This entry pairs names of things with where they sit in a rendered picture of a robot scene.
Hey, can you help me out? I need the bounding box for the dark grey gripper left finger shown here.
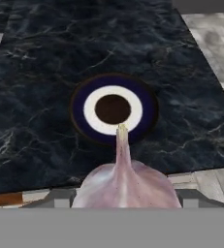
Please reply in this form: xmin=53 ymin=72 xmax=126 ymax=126
xmin=20 ymin=188 xmax=84 ymax=209

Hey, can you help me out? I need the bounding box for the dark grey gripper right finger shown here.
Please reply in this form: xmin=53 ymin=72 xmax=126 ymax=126
xmin=174 ymin=188 xmax=224 ymax=209

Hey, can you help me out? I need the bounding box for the blue and white round plate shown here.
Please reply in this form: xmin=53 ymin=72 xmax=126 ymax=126
xmin=69 ymin=73 xmax=159 ymax=146

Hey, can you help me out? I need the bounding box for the pale pink garlic bulb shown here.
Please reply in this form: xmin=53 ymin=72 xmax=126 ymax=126
xmin=71 ymin=123 xmax=182 ymax=209

